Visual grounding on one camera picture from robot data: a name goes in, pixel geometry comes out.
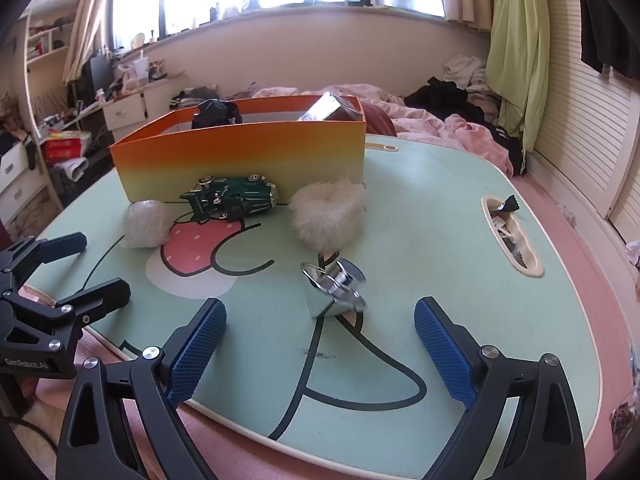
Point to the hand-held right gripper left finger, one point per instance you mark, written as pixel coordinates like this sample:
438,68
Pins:
195,350

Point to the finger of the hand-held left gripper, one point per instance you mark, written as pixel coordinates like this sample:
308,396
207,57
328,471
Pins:
65,244
107,295

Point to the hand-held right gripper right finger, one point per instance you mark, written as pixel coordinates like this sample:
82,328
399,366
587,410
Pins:
445,355

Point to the chrome metal drain stopper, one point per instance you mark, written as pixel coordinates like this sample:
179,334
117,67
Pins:
340,280

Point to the black cloth bag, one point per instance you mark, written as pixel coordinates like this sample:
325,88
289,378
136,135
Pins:
215,112

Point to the orange cardboard box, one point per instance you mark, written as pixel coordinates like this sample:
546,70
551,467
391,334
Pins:
250,155

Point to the silver foil packet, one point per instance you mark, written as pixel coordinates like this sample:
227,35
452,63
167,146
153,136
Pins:
322,107

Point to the green cartoon desktop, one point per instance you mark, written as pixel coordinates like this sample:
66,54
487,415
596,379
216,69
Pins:
450,240

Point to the white drawer unit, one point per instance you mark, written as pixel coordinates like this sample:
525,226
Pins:
15,180

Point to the clear bubble wrap ball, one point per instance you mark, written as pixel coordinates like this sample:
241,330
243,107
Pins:
145,222

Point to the red tissue box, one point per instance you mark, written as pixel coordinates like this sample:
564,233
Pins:
62,149

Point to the small trinkets pile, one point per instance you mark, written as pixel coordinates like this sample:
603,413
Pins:
512,242

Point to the white desk with drawer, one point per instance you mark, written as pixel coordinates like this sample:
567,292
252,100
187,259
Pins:
125,110

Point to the green toy car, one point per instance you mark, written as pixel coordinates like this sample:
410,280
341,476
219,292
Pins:
235,197

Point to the pink bed sheet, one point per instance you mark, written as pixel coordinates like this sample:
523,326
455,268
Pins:
590,285

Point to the black binder clip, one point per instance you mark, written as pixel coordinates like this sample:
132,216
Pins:
510,203

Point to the black monitor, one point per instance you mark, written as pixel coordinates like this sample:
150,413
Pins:
100,75

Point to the beige fluffy pom-pom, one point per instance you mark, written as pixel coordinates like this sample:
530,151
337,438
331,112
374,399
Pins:
325,210

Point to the white bottle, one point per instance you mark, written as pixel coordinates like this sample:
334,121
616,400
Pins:
141,65

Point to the grey clothes pile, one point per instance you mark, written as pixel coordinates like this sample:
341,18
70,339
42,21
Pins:
197,92

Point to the pink blanket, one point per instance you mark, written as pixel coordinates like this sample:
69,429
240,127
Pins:
465,130

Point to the black clothes pile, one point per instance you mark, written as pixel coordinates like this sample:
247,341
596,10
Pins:
440,95

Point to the white louvered door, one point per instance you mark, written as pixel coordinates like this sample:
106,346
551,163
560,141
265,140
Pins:
585,135

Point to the white clothes pile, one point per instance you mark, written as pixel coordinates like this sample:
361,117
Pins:
465,67

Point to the green curtain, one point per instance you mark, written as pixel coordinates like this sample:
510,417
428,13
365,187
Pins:
520,60

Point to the black hanging garment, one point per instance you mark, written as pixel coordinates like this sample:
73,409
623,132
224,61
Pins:
610,25

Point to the white wall shelf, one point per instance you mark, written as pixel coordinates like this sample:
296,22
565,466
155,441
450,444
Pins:
42,42

